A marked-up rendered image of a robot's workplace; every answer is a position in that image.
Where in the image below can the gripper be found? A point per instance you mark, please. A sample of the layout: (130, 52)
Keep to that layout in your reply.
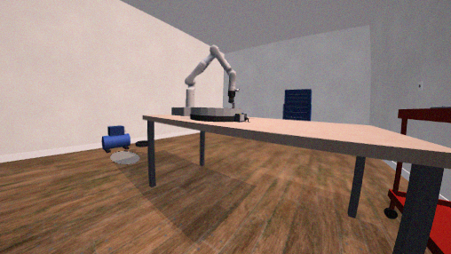
(231, 94)

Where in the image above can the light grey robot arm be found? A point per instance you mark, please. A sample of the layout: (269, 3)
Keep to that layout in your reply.
(201, 67)

